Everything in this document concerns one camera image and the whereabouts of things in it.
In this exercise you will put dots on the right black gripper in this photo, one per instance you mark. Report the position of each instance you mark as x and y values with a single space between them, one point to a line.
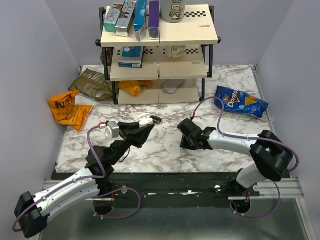
184 143

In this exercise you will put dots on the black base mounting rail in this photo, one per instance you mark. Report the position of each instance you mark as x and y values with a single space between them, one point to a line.
171 190

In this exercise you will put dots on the silver Rio box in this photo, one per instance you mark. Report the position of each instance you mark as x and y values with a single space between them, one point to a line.
125 20

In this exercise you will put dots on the grey silver pouch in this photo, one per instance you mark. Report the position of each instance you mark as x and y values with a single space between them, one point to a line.
172 85

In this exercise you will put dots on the orange Kettle chips bag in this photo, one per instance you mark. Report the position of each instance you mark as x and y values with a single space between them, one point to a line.
67 112

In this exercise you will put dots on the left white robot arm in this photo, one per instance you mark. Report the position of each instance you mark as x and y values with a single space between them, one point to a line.
33 211

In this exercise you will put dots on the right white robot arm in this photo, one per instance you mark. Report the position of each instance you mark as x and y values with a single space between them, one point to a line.
271 158

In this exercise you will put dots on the teal Rio box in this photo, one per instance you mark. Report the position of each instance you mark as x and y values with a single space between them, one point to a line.
112 15

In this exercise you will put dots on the blue tall box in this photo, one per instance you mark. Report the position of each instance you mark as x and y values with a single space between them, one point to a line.
140 20

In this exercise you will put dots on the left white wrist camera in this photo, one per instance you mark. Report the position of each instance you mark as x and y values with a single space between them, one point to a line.
112 130

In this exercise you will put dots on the brown snack bag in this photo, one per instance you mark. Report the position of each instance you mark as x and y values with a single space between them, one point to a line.
93 84

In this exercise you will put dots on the white cartoon mug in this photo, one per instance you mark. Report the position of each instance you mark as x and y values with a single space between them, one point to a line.
172 11

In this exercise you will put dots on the blue Doritos bag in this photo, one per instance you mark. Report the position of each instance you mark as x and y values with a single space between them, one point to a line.
240 102

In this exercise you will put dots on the orange snack bag on shelf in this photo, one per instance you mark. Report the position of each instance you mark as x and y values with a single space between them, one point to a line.
135 87

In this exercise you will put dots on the brown item behind shelf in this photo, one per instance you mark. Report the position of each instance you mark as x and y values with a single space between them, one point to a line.
106 56

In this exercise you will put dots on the black earbud charging case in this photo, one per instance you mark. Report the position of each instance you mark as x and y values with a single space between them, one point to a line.
156 119

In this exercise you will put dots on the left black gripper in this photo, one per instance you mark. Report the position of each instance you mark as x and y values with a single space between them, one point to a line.
142 133

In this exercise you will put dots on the purple box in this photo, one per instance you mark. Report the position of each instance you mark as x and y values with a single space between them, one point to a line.
154 20

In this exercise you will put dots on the beige three-tier shelf rack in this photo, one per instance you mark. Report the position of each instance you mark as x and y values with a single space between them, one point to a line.
196 32

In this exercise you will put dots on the blue razor box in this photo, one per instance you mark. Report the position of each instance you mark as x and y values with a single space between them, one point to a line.
131 57

